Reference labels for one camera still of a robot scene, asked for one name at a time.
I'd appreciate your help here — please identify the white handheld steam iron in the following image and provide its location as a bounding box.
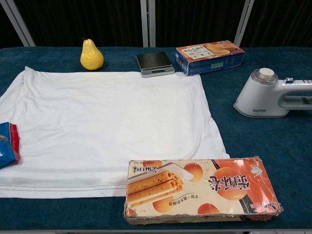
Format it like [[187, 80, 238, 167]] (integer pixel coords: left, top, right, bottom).
[[233, 68, 312, 119]]

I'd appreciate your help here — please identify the white cloth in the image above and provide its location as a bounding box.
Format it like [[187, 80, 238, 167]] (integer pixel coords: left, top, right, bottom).
[[0, 66, 231, 198]]

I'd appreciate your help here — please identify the silver digital kitchen scale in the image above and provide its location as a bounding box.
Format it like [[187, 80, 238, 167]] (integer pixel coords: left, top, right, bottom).
[[136, 53, 176, 78]]

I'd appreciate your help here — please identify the blue orange cookie box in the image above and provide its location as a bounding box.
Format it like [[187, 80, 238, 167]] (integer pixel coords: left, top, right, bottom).
[[175, 40, 245, 77]]

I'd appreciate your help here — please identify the worn orange egg roll box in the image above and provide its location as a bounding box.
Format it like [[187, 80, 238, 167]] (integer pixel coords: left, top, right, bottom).
[[123, 157, 284, 225]]

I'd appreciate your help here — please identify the yellow pear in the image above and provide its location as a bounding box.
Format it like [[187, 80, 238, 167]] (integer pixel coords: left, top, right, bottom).
[[80, 37, 105, 72]]

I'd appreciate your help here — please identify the dark teal table cloth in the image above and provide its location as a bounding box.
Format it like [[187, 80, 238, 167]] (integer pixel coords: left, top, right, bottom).
[[0, 46, 312, 232]]

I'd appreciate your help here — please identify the black curtain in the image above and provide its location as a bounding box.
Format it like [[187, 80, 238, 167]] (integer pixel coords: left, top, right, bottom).
[[0, 0, 312, 48]]

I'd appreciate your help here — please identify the blue red snack bag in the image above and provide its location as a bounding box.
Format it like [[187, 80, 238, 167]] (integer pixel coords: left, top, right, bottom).
[[0, 121, 21, 169]]

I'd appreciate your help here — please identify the grey metal frame post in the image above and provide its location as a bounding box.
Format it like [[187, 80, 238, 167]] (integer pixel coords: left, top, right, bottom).
[[0, 0, 37, 47], [140, 0, 156, 48], [233, 0, 255, 47]]

